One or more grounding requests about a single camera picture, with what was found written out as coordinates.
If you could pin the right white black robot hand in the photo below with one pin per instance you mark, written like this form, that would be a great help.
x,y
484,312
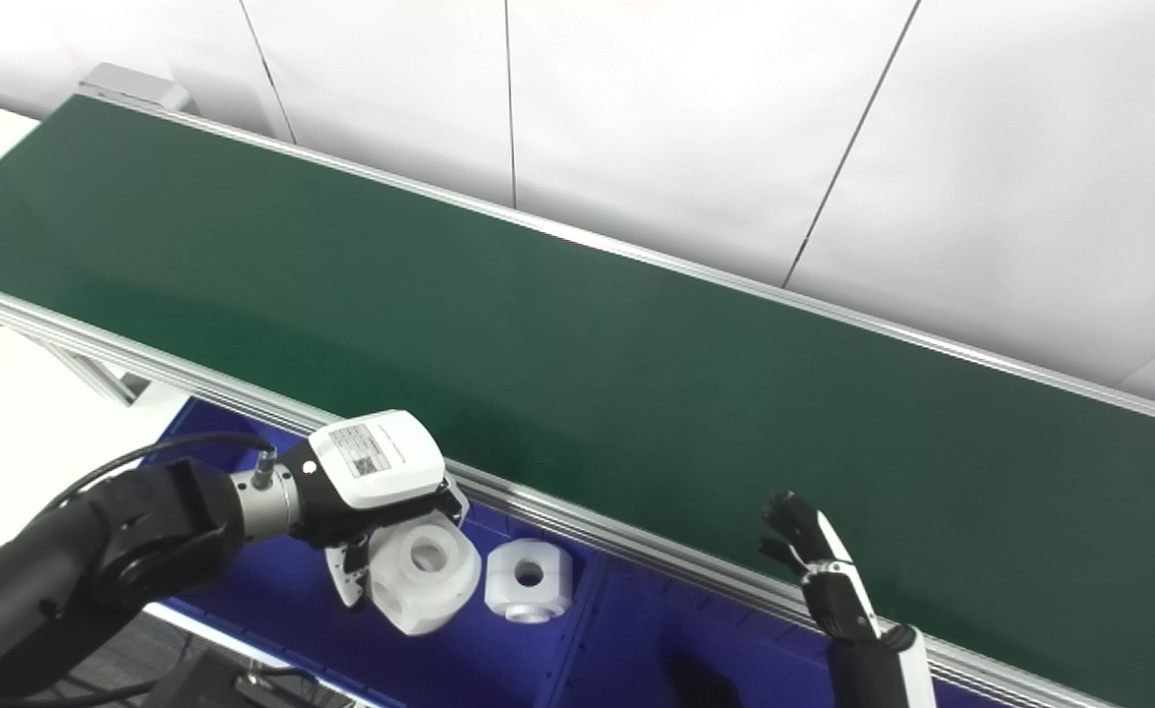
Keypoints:
x,y
862,659

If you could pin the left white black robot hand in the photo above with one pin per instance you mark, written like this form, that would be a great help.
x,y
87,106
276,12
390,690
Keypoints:
x,y
380,457

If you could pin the white plastic part with hole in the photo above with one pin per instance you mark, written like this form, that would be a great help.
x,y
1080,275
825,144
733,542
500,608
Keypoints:
x,y
430,595
548,590

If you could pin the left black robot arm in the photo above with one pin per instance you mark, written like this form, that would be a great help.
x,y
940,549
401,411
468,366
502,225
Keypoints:
x,y
95,560

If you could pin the blue plastic bin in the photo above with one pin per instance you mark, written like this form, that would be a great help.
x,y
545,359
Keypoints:
x,y
282,610
636,629

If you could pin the black robot torso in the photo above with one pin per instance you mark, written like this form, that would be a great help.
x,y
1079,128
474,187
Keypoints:
x,y
203,688

